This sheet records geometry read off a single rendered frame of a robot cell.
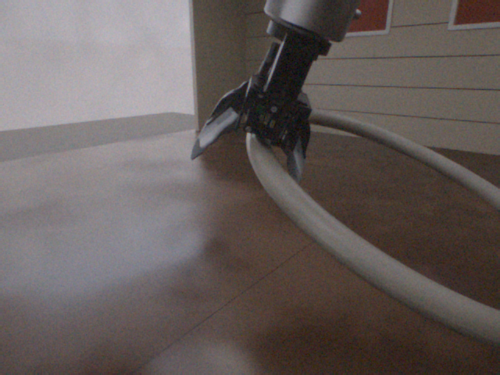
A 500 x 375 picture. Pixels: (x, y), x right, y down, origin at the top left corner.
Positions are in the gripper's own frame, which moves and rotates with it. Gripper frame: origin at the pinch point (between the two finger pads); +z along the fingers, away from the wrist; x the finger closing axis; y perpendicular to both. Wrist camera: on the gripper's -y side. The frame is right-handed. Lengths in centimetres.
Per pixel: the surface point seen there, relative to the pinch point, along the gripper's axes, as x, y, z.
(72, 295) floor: -60, -98, 170
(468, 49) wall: 321, -544, -47
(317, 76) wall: 150, -693, 92
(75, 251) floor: -81, -150, 189
